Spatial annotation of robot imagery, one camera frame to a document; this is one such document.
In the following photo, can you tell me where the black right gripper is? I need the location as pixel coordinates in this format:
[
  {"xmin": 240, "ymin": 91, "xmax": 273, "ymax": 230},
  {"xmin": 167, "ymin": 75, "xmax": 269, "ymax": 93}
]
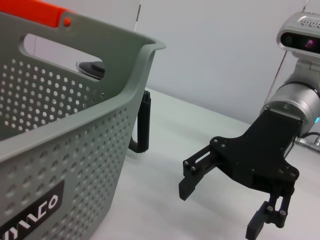
[{"xmin": 178, "ymin": 109, "xmax": 305, "ymax": 240}]

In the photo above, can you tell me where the grey-green perforated storage basket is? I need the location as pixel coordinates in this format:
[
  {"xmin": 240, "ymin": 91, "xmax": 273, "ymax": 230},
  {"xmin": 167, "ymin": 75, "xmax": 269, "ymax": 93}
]
[{"xmin": 0, "ymin": 11, "xmax": 167, "ymax": 240}]

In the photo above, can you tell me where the glass pitcher with black lid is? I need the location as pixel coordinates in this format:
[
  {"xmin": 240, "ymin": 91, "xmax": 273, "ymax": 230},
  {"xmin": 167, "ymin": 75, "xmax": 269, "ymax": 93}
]
[{"xmin": 74, "ymin": 60, "xmax": 152, "ymax": 154}]

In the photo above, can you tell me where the right gripper cable with plug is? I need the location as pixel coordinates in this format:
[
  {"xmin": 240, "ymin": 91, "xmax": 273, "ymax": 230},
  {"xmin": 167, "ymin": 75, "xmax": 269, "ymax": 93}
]
[{"xmin": 293, "ymin": 132, "xmax": 320, "ymax": 153}]

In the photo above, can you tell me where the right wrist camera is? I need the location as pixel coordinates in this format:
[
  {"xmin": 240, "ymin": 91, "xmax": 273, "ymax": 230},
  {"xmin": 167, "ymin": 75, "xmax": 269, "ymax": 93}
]
[{"xmin": 276, "ymin": 11, "xmax": 320, "ymax": 60}]

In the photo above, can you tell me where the orange basket carry handle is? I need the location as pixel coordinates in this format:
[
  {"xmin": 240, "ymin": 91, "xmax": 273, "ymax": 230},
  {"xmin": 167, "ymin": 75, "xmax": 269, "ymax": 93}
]
[{"xmin": 0, "ymin": 0, "xmax": 73, "ymax": 29}]

